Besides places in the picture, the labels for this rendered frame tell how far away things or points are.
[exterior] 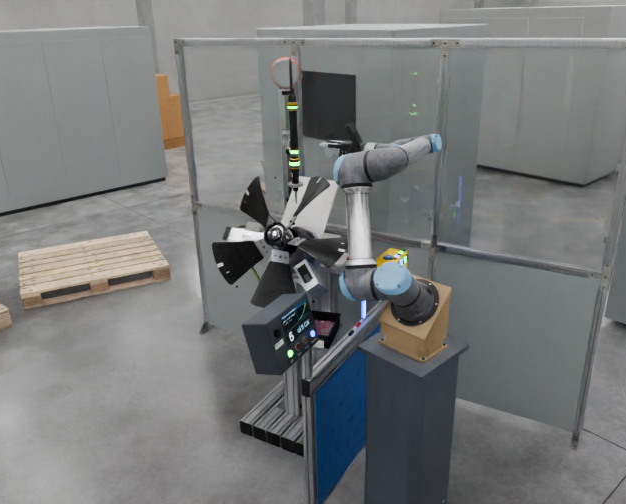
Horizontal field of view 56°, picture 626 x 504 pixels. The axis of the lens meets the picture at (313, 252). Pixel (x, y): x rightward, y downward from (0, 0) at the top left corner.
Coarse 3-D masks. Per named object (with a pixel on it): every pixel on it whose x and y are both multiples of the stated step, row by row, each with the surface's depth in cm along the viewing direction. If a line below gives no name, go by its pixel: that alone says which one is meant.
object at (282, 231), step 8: (272, 224) 277; (280, 224) 275; (264, 232) 277; (272, 232) 277; (280, 232) 274; (288, 232) 276; (296, 232) 284; (264, 240) 276; (272, 240) 275; (280, 240) 272; (288, 240) 276; (280, 248) 277; (288, 248) 282; (296, 248) 282
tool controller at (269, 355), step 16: (272, 304) 207; (288, 304) 202; (304, 304) 208; (256, 320) 195; (272, 320) 192; (288, 320) 199; (304, 320) 207; (256, 336) 193; (272, 336) 191; (256, 352) 196; (272, 352) 192; (304, 352) 206; (256, 368) 199; (272, 368) 195; (288, 368) 198
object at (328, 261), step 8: (304, 240) 275; (312, 240) 275; (320, 240) 274; (328, 240) 273; (336, 240) 271; (344, 240) 270; (304, 248) 268; (312, 248) 267; (320, 248) 267; (328, 248) 266; (336, 248) 265; (344, 248) 264; (320, 256) 262; (328, 256) 262; (336, 256) 261; (328, 264) 259
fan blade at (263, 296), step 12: (276, 264) 275; (288, 264) 278; (264, 276) 271; (276, 276) 272; (288, 276) 275; (264, 288) 270; (276, 288) 270; (288, 288) 273; (252, 300) 268; (264, 300) 268
